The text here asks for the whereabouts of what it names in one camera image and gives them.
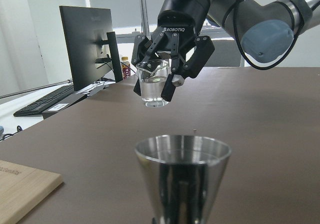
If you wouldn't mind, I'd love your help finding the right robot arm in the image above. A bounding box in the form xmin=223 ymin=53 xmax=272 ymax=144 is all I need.
xmin=132 ymin=0 xmax=320 ymax=101

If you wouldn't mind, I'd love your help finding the green handled grabber tool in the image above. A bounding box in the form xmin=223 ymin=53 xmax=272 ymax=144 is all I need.
xmin=0 ymin=79 xmax=73 ymax=99

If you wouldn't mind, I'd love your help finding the clear glass measuring cup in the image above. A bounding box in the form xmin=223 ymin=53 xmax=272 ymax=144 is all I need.
xmin=136 ymin=60 xmax=169 ymax=107

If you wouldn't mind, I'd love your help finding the black power box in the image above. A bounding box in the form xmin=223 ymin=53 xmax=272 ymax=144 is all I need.
xmin=42 ymin=94 xmax=87 ymax=119

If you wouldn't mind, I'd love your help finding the black keyboard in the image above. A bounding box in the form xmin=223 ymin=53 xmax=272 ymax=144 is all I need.
xmin=13 ymin=84 xmax=74 ymax=117

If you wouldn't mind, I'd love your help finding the bamboo cutting board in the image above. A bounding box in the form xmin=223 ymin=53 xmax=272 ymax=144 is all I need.
xmin=0 ymin=160 xmax=63 ymax=223

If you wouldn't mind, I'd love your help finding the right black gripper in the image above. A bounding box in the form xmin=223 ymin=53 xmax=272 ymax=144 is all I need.
xmin=131 ymin=0 xmax=215 ymax=102

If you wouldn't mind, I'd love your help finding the steel jigger measuring cup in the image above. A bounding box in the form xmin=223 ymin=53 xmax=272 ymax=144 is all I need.
xmin=135 ymin=135 xmax=232 ymax=223

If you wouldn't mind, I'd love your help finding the black computer monitor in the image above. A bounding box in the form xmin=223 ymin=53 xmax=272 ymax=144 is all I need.
xmin=59 ymin=6 xmax=123 ymax=91

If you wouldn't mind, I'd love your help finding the yellow label bottle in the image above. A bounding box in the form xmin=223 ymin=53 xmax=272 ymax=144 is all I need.
xmin=120 ymin=56 xmax=131 ymax=79

